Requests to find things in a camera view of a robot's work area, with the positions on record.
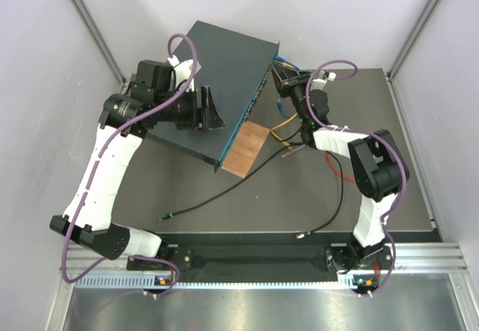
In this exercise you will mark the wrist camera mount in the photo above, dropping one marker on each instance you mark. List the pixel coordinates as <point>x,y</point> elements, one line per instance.
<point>324,77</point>
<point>182,69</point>

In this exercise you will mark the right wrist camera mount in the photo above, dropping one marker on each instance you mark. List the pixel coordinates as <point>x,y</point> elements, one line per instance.
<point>324,77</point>

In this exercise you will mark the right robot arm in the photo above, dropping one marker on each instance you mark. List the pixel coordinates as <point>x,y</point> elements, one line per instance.
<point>379,171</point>

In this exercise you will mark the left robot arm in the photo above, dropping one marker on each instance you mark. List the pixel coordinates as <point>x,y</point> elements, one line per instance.
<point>162,92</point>

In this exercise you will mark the dark grey network switch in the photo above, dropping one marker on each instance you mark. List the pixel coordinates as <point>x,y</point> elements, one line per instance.
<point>234,66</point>

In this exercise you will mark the wooden support block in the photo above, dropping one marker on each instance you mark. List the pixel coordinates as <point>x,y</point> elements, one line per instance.
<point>245,149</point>

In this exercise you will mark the aluminium rail frame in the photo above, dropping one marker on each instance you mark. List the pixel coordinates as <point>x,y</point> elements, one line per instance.
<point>139,272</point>

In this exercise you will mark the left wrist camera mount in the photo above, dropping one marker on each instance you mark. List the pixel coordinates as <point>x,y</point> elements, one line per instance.
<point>182,69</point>

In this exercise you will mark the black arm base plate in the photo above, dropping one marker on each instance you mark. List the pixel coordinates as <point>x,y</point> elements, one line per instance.
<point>298,262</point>

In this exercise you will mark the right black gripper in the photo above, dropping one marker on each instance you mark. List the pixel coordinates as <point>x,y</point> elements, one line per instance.
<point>281,75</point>

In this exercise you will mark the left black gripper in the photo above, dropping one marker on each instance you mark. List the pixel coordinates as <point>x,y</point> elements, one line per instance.
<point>214,120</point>

